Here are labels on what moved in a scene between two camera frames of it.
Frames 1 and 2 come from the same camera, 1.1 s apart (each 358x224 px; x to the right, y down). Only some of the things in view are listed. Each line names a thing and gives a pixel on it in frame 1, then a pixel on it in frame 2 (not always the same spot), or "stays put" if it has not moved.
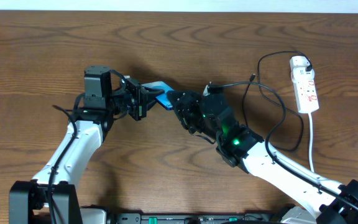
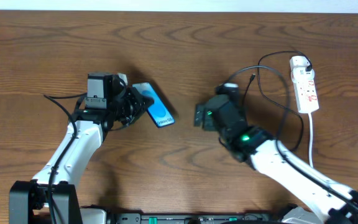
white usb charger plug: [300, 74] stays put
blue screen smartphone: [163, 99] -> [157, 111]
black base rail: [194, 218] stays put
